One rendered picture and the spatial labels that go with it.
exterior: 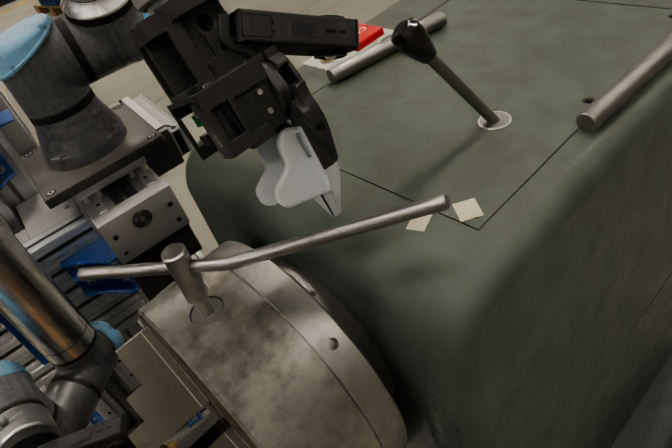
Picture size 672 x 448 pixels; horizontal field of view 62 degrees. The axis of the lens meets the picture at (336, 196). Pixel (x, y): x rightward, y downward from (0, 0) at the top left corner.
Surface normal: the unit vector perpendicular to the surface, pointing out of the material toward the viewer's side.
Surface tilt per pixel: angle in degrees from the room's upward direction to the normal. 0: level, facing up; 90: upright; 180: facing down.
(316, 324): 34
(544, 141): 0
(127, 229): 90
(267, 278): 9
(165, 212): 90
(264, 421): 45
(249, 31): 69
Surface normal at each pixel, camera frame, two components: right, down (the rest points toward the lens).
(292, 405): 0.35, -0.24
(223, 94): 0.53, 0.03
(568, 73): -0.25, -0.75
